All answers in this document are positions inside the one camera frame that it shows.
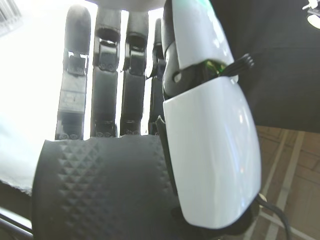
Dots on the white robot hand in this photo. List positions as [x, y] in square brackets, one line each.
[112, 187]

